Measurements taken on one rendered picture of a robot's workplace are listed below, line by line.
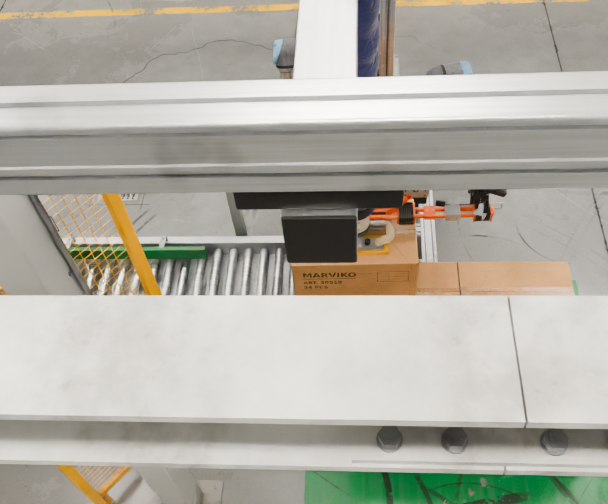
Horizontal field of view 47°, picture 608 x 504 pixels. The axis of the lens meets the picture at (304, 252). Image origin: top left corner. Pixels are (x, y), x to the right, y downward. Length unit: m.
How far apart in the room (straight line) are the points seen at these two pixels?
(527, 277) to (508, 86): 3.18
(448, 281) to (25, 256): 2.53
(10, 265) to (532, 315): 1.56
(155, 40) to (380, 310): 6.08
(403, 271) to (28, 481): 2.38
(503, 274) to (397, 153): 3.17
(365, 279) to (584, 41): 3.65
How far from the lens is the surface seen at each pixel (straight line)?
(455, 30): 6.43
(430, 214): 3.32
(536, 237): 4.89
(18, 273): 2.02
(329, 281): 3.42
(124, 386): 0.63
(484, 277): 3.96
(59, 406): 0.64
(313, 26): 1.22
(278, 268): 3.97
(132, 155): 0.89
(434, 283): 3.91
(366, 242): 3.33
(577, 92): 0.88
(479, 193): 3.26
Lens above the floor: 3.76
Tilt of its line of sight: 53 degrees down
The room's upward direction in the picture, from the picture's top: 7 degrees counter-clockwise
